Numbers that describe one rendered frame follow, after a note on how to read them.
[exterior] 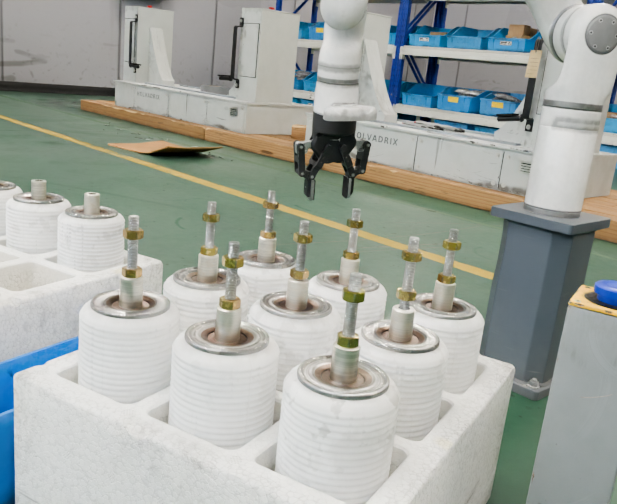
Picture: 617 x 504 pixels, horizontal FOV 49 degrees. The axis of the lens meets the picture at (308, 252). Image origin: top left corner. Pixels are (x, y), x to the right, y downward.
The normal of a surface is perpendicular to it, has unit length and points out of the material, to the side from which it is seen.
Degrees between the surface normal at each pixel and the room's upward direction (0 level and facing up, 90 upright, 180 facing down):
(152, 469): 90
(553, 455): 90
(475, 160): 90
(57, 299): 90
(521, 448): 0
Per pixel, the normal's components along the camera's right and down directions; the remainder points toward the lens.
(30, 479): -0.51, 0.18
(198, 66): 0.68, 0.26
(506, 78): -0.73, 0.11
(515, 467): 0.10, -0.96
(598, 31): 0.07, 0.29
